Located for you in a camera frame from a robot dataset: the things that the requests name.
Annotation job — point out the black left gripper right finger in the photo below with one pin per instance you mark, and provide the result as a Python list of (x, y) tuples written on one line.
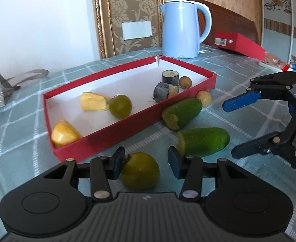
[(190, 170)]

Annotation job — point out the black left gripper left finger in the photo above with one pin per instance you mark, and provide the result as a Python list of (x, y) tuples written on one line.
[(103, 169)]

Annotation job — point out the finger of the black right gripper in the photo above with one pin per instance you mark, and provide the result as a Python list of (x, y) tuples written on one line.
[(282, 144), (276, 86)]

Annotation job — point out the green cucumber half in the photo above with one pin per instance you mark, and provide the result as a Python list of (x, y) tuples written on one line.
[(178, 115), (202, 142)]

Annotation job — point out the green tomato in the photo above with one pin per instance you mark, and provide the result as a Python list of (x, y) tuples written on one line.
[(120, 106), (140, 172)]

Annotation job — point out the brown longan outside tray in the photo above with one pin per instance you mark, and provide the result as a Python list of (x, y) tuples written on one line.
[(204, 97)]

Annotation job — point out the sliding wardrobe door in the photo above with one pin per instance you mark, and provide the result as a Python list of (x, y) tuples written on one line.
[(279, 29)]

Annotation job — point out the yellow fruit piece corner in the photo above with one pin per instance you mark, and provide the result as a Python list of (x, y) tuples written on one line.
[(64, 133)]

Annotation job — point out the red shallow cardboard tray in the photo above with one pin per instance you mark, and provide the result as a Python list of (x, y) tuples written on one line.
[(88, 115)]

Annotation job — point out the red rectangular box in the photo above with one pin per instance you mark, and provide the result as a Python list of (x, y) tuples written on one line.
[(240, 44)]

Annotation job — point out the green tomato in tray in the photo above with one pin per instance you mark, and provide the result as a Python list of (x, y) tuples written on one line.
[(120, 106)]

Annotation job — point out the yellow fruit wedge centre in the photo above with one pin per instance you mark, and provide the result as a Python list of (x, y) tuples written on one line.
[(94, 102)]

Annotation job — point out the lying dark sugarcane piece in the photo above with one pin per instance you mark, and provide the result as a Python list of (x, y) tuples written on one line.
[(164, 91)]

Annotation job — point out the dark wooden headboard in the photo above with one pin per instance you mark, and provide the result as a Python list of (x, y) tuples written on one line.
[(225, 20)]

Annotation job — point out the teal checkered tablecloth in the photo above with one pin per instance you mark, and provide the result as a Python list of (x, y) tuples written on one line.
[(25, 150)]

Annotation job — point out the brown longan in tray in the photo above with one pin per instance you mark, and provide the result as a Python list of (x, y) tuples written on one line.
[(185, 82)]

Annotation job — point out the upright dark sugarcane piece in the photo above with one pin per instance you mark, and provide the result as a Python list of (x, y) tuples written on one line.
[(170, 77)]

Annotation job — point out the light blue electric kettle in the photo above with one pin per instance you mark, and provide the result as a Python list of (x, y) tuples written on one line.
[(186, 24)]

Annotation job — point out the grey patterned gift bag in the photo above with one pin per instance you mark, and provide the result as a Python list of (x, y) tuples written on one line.
[(10, 85)]

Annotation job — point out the white wall switch panel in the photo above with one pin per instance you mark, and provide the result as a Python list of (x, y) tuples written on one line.
[(138, 29)]

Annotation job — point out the gold ornate picture frame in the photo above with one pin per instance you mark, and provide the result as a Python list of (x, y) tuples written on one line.
[(109, 16)]

